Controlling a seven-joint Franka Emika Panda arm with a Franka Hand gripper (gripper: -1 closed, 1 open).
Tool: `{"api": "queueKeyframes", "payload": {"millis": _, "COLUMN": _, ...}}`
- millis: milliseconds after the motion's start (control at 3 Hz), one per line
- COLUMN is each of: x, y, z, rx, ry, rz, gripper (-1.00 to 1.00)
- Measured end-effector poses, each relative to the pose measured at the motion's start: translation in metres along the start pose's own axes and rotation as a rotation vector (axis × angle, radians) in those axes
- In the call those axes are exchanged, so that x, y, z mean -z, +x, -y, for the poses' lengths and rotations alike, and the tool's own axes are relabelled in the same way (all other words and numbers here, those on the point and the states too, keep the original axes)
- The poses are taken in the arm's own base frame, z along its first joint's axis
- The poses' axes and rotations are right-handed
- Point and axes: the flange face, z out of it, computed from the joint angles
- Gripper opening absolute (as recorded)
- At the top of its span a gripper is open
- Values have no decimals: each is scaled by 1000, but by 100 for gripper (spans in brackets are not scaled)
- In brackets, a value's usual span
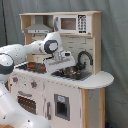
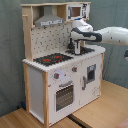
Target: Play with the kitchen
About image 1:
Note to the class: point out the wooden toy kitchen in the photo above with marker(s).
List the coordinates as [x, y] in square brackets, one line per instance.
[92, 89]

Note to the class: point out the right red stove knob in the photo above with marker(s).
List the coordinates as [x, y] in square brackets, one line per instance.
[33, 84]

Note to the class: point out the grey toy sink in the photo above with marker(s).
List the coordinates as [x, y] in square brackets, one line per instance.
[76, 77]

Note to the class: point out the black toy faucet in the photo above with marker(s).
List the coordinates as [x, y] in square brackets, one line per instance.
[83, 58]

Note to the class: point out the red stove knob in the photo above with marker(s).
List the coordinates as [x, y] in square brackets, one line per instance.
[33, 84]
[15, 79]

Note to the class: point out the black toy stovetop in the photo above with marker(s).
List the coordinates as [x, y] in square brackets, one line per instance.
[33, 67]

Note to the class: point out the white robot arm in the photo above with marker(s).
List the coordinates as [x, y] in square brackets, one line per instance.
[11, 113]

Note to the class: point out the small metal toy pot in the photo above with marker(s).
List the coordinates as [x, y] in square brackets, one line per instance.
[71, 70]

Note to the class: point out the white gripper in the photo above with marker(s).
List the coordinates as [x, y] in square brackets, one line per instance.
[65, 60]

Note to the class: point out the toy microwave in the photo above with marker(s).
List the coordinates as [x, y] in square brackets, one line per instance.
[70, 23]

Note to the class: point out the left red stove knob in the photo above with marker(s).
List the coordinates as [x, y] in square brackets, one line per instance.
[15, 79]

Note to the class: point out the toy oven door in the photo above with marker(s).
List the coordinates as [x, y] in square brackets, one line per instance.
[31, 101]

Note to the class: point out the white cabinet door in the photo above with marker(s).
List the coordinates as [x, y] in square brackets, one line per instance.
[63, 105]

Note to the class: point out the grey range hood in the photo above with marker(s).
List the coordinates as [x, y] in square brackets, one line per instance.
[38, 26]

